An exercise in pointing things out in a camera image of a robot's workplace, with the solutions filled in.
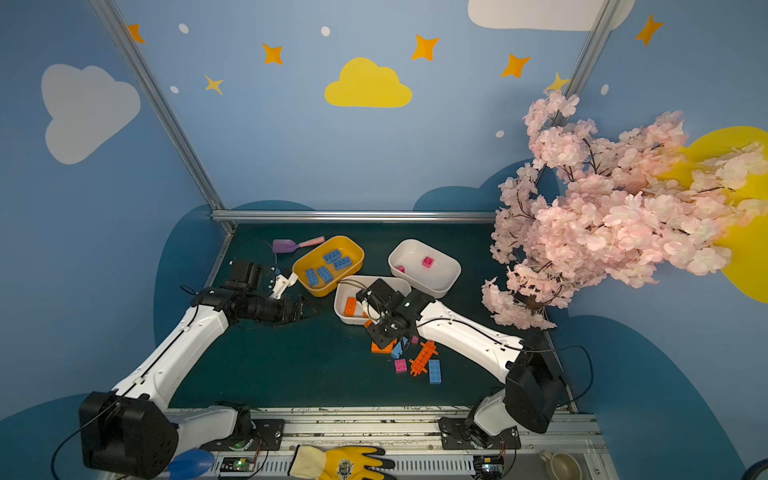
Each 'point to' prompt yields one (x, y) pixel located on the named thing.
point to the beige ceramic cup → (562, 466)
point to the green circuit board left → (236, 464)
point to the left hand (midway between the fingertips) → (307, 313)
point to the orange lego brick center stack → (387, 350)
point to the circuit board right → (488, 466)
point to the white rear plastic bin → (425, 268)
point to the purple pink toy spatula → (287, 246)
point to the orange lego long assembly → (421, 360)
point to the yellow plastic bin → (324, 265)
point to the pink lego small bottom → (400, 365)
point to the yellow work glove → (352, 463)
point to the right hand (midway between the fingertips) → (381, 330)
